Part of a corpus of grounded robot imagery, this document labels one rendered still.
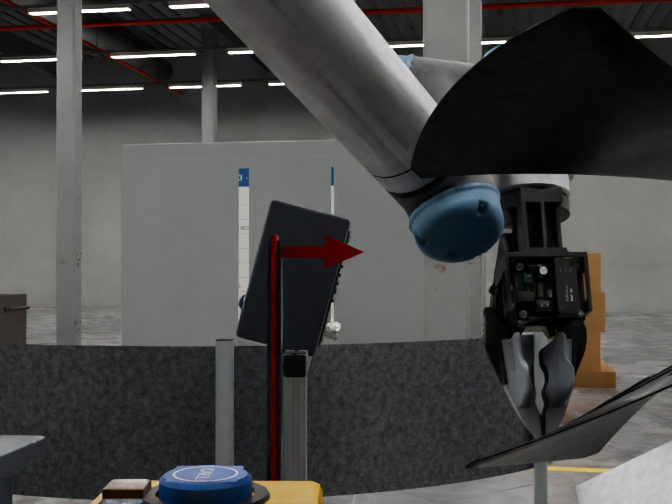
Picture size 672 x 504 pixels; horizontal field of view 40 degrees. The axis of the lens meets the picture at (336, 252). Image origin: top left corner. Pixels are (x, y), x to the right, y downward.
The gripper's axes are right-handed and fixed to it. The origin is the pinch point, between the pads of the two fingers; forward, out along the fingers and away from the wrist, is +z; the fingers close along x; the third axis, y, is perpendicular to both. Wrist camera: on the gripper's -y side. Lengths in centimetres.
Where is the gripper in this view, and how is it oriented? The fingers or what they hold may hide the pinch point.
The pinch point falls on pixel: (540, 425)
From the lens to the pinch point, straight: 84.5
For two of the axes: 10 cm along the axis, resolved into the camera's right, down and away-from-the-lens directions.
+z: 0.0, 9.5, -3.0
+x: 10.0, -0.1, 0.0
